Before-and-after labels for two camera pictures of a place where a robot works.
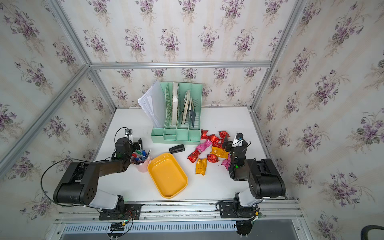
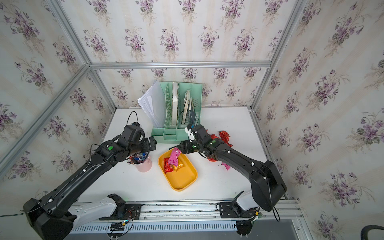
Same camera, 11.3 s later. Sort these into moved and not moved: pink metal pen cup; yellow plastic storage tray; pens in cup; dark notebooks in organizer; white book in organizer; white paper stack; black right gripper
Moved: black right gripper; yellow plastic storage tray
Not moved: pens in cup; dark notebooks in organizer; white book in organizer; pink metal pen cup; white paper stack
